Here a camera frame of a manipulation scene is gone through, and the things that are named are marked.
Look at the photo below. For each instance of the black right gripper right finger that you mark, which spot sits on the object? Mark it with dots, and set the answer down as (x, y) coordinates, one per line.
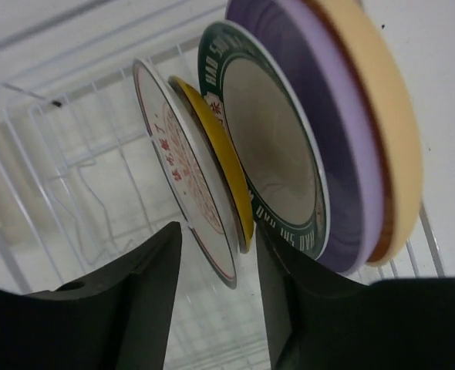
(318, 319)

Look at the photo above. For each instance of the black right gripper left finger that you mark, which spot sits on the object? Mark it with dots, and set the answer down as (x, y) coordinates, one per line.
(117, 317)

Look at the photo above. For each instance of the white wire dish rack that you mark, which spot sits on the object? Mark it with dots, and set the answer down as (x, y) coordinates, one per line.
(99, 191)

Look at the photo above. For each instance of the dark green rimmed plate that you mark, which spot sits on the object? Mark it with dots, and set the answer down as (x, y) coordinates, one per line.
(251, 97)

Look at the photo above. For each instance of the white plate orange sunburst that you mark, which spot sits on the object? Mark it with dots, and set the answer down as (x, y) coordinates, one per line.
(190, 169)

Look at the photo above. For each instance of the beige plastic plate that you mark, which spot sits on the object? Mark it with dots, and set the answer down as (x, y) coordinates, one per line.
(392, 112)

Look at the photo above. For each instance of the yellow rimmed amber plate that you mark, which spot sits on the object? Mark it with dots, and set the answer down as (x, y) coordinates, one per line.
(225, 154)

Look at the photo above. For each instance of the purple plastic plate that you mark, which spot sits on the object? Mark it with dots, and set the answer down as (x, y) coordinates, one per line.
(309, 56)

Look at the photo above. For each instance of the white cutlery holder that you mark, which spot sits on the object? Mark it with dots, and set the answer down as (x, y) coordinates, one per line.
(11, 217)

